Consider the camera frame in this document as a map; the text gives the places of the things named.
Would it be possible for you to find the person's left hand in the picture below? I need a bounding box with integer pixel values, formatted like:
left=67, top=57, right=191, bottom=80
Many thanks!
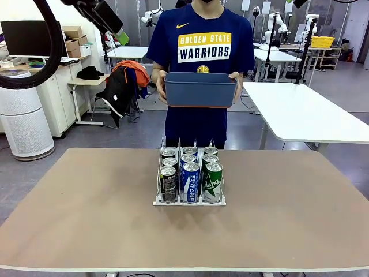
left=228, top=71, right=244, bottom=104

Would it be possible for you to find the orange jacket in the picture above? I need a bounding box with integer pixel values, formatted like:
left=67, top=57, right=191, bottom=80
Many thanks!
left=111, top=59, right=150, bottom=87

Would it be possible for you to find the yellow plastic basket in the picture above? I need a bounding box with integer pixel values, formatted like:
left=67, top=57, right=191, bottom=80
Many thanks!
left=311, top=36, right=336, bottom=48

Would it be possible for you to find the white cylindrical air purifier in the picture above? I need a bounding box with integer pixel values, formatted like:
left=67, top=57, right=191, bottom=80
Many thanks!
left=0, top=69, right=55, bottom=162

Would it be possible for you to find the large white table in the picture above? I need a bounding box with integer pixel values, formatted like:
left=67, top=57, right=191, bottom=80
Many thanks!
left=241, top=81, right=369, bottom=154

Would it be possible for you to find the black hat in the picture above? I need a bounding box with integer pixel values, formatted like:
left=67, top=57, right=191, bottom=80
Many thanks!
left=76, top=65, right=105, bottom=81

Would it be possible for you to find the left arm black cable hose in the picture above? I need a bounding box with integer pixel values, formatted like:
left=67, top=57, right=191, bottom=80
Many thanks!
left=0, top=0, right=64, bottom=90

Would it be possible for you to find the person's right hand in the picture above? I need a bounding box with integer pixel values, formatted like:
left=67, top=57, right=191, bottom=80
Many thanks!
left=155, top=70, right=168, bottom=105

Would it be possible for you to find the small wooden side table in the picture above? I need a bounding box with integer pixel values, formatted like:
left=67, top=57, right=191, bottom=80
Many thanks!
left=67, top=74, right=112, bottom=127

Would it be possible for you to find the wooden shelf unit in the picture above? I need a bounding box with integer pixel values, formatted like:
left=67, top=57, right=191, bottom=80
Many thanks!
left=308, top=46, right=342, bottom=70

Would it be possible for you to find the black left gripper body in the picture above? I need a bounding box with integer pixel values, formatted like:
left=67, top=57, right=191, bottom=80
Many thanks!
left=67, top=0, right=124, bottom=34

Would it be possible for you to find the person's right forearm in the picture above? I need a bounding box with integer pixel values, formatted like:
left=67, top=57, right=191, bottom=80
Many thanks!
left=152, top=60, right=167, bottom=74

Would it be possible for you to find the white background table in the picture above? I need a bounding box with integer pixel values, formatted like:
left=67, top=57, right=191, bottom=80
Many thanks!
left=253, top=47, right=302, bottom=83
left=105, top=46, right=149, bottom=63

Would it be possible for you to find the black tripod stand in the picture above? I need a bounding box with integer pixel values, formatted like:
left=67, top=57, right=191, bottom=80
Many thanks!
left=295, top=17, right=317, bottom=85
left=263, top=13, right=279, bottom=81

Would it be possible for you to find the blue plastic bin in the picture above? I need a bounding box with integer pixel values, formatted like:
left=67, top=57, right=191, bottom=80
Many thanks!
left=164, top=72, right=238, bottom=108

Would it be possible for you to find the white desk cabinet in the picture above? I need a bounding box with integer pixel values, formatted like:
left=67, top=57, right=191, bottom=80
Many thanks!
left=16, top=56, right=93, bottom=138

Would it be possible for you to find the white wire can dispenser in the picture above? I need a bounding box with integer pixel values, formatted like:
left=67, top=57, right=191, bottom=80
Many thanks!
left=152, top=137, right=227, bottom=207

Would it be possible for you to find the person in navy Warriors shirt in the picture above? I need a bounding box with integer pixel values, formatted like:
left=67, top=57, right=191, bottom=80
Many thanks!
left=146, top=0, right=255, bottom=150

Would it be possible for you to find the black backpack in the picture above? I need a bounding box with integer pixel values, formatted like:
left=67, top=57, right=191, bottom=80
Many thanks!
left=95, top=65, right=142, bottom=128

